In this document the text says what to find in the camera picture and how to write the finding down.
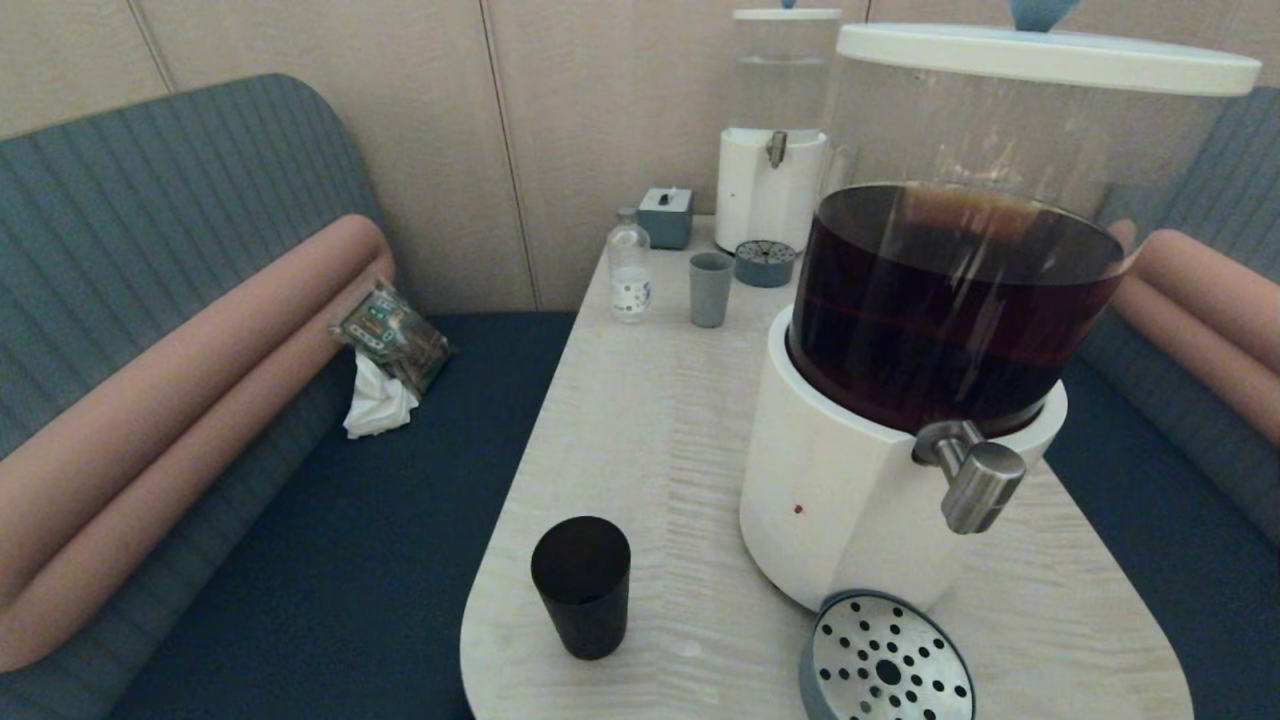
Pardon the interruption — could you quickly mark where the grey cup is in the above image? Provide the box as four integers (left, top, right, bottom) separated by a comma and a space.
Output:
688, 252, 735, 329

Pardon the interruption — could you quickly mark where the large white lid blue knob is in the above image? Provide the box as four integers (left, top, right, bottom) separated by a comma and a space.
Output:
836, 0, 1263, 98

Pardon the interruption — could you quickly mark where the black cup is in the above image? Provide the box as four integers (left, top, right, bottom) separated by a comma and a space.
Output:
530, 516, 632, 661

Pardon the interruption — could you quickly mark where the white crumpled tissue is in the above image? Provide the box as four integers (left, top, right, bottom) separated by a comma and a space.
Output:
343, 350, 421, 440

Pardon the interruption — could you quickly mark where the blue-grey upholstered sofa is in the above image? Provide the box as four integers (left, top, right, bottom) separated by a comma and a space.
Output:
0, 72, 579, 720
1045, 85, 1280, 720

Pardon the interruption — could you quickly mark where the large round perforated drip tray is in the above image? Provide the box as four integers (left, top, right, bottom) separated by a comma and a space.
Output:
799, 590, 977, 720

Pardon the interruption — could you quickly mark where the large tea dispenser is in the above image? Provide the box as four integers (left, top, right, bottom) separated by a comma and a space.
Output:
739, 50, 1233, 615

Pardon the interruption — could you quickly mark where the small round drip tray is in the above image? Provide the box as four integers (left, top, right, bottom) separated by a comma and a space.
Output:
734, 240, 798, 289

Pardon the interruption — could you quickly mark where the pink bolster cushion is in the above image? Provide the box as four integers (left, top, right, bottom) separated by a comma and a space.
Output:
1110, 275, 1280, 446
0, 255, 396, 673
1140, 229, 1280, 371
0, 213, 391, 601

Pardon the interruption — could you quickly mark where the blue-grey tissue box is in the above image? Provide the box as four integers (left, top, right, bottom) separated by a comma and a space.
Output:
637, 187, 695, 251

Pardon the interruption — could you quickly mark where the green snack packet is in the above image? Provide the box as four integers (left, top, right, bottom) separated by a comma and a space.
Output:
330, 278, 453, 396

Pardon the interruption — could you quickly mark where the large metal dispenser tap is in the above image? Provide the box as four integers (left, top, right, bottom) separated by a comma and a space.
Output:
912, 420, 1028, 536

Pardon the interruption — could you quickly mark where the small water dispenser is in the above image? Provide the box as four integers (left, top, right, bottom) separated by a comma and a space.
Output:
715, 18, 841, 255

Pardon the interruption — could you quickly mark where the small white dispenser lid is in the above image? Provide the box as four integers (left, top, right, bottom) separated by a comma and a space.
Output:
732, 0, 843, 23

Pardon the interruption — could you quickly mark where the clear plastic bottle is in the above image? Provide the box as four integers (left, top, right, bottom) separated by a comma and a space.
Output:
607, 207, 653, 324

